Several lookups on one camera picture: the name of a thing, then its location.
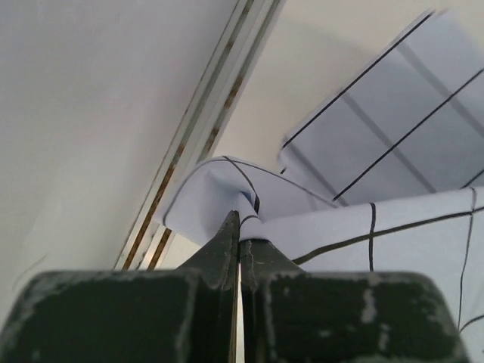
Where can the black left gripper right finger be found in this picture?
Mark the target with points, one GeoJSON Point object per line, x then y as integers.
{"type": "Point", "coordinates": [291, 315]}

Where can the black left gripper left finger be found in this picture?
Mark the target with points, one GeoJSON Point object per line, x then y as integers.
{"type": "Point", "coordinates": [187, 314]}

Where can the white black-grid tablecloth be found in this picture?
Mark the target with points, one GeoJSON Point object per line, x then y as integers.
{"type": "Point", "coordinates": [387, 175]}

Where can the aluminium enclosure frame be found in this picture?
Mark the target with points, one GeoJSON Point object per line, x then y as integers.
{"type": "Point", "coordinates": [201, 126]}

